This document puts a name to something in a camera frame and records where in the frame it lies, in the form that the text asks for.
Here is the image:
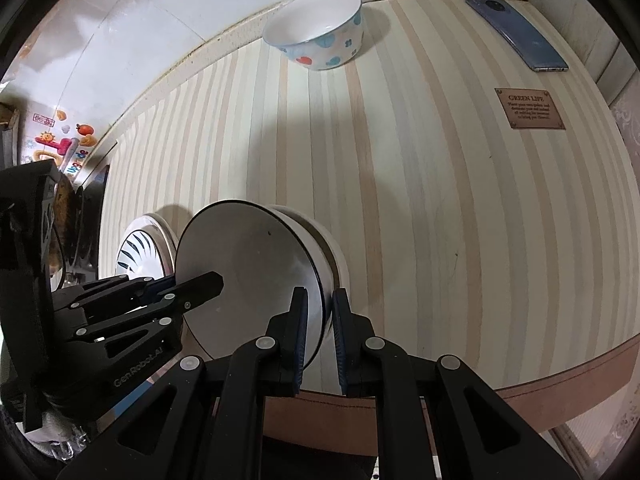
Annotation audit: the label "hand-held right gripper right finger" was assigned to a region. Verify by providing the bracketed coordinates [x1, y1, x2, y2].
[331, 287, 593, 480]

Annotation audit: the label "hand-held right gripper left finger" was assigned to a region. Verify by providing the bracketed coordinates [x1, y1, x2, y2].
[57, 286, 310, 480]

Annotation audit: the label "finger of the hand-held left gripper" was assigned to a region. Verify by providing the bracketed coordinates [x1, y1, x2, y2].
[52, 271, 224, 357]
[82, 276, 177, 297]

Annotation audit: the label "blue striped plate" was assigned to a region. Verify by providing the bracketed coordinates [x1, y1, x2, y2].
[115, 216, 173, 281]

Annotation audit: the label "white bowl dark rim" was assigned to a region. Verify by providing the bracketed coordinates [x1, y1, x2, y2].
[174, 200, 347, 372]

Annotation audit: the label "white plate grey flowers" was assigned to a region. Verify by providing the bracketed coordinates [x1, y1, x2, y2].
[120, 212, 178, 281]

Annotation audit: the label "blue and red dotted bowl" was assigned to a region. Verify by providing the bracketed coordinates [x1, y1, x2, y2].
[262, 0, 364, 72]

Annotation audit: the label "black glass gas stove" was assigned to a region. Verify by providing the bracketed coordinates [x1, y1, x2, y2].
[75, 140, 118, 282]

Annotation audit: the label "black wok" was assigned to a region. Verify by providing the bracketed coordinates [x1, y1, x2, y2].
[53, 175, 82, 283]

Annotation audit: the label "striped mat with cat print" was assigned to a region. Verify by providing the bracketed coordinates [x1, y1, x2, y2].
[97, 0, 640, 461]

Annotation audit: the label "brown leather label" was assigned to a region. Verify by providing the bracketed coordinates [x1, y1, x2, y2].
[494, 87, 567, 131]

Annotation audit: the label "blue smartphone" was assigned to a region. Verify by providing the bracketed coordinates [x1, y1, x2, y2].
[465, 0, 570, 73]

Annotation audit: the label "colourful wall sticker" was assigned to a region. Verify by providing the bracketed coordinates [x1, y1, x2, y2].
[22, 107, 98, 181]

